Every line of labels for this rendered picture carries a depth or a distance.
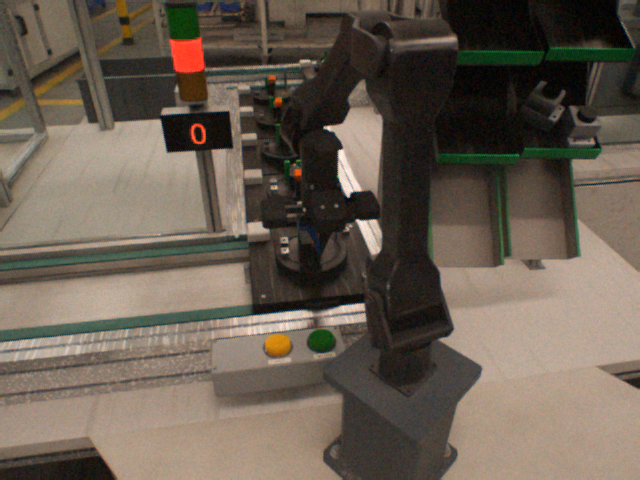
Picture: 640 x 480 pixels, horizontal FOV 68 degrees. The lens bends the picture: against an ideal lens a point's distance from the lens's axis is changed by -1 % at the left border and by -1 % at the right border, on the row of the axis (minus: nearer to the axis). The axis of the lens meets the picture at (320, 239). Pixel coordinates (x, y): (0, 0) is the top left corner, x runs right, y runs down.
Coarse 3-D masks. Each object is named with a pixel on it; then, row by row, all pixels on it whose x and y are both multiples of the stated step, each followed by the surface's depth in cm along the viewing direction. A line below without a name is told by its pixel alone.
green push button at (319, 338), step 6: (318, 330) 78; (324, 330) 78; (312, 336) 77; (318, 336) 77; (324, 336) 77; (330, 336) 77; (312, 342) 76; (318, 342) 76; (324, 342) 76; (330, 342) 76; (318, 348) 75; (324, 348) 75
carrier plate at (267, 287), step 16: (352, 224) 105; (272, 240) 99; (352, 240) 99; (256, 256) 95; (272, 256) 95; (352, 256) 95; (256, 272) 91; (272, 272) 91; (352, 272) 91; (256, 288) 87; (272, 288) 87; (288, 288) 87; (304, 288) 87; (320, 288) 87; (336, 288) 87; (352, 288) 87; (256, 304) 83; (272, 304) 84; (288, 304) 84; (304, 304) 85
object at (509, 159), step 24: (456, 72) 90; (480, 72) 90; (504, 72) 83; (456, 96) 87; (480, 96) 87; (504, 96) 83; (456, 120) 84; (480, 120) 84; (504, 120) 83; (456, 144) 81; (480, 144) 81; (504, 144) 81
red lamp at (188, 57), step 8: (192, 40) 78; (200, 40) 80; (176, 48) 78; (184, 48) 78; (192, 48) 79; (200, 48) 80; (176, 56) 79; (184, 56) 79; (192, 56) 79; (200, 56) 80; (176, 64) 80; (184, 64) 80; (192, 64) 80; (200, 64) 81
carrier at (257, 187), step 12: (288, 168) 115; (252, 180) 119; (264, 180) 122; (276, 180) 114; (288, 180) 117; (252, 192) 117; (264, 192) 117; (276, 192) 111; (288, 192) 112; (252, 204) 112; (288, 204) 109; (252, 216) 107
